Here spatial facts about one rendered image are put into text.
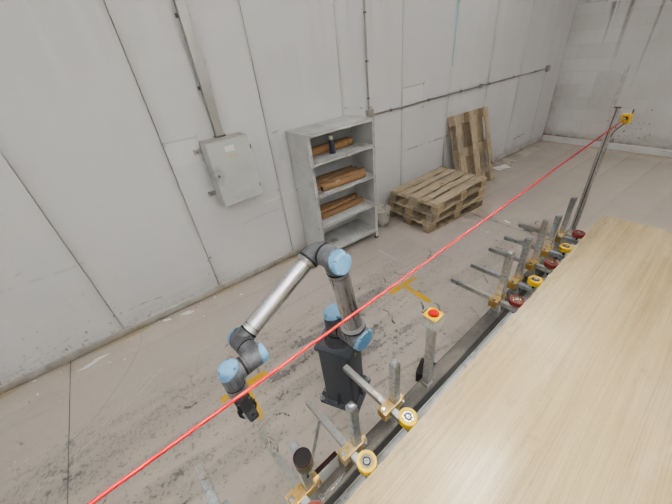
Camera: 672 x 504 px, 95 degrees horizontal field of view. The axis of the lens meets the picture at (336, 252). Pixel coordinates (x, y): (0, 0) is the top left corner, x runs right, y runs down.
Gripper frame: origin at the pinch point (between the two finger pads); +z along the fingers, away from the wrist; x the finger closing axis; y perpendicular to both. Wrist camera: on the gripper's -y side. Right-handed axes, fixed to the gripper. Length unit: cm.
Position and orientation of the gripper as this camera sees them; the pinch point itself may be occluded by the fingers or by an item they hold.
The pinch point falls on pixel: (251, 417)
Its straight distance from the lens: 170.8
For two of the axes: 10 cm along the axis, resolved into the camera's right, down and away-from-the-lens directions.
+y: -6.6, -3.6, 6.6
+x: -7.4, 4.4, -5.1
